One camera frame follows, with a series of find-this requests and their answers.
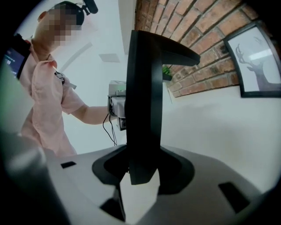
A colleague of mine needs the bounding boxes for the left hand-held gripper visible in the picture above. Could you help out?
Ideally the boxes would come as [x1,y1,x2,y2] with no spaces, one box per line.
[107,80,128,132]

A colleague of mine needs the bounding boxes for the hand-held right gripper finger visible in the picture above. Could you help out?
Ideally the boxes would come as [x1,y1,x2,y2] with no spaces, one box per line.
[125,30,201,185]

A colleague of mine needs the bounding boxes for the person's left forearm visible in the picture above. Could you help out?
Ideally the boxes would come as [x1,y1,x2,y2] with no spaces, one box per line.
[73,105,110,126]

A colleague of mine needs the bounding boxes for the green plant in black pot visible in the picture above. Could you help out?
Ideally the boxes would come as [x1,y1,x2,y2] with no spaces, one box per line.
[162,65,173,81]

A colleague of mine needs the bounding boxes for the white ceiling vent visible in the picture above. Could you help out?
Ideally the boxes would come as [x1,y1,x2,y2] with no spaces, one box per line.
[98,53,121,63]

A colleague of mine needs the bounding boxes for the black and white chest clip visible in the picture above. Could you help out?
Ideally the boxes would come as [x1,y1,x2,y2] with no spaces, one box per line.
[54,70,67,85]

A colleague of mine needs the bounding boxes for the person's pink shirt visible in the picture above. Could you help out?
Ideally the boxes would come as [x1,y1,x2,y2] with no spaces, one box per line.
[19,39,86,157]

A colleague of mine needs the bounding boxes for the person's head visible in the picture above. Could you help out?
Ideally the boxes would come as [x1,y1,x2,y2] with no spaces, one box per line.
[35,0,86,60]

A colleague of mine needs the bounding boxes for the black device with screen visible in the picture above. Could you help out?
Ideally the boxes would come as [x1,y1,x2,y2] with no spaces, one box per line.
[3,33,32,80]

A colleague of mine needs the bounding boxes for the black framed deer picture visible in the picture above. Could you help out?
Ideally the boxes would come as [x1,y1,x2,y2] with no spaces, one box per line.
[223,20,281,98]

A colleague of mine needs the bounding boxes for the thin black cable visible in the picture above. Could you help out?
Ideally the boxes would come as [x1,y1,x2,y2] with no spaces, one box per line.
[102,112,118,146]

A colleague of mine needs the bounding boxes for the black head camera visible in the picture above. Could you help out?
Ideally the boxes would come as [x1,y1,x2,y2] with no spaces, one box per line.
[81,0,99,16]

